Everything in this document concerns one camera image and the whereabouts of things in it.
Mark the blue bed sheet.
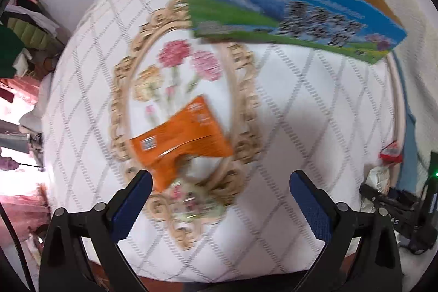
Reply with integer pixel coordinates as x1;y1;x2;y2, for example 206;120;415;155
392;51;418;193

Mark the small red white packet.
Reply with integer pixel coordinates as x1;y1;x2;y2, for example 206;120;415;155
379;141;403;164

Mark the white textured blanket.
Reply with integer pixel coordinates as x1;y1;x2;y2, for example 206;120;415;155
373;0;438;156

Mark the clothes pile on rack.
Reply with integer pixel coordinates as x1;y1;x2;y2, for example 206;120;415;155
1;0;65;170

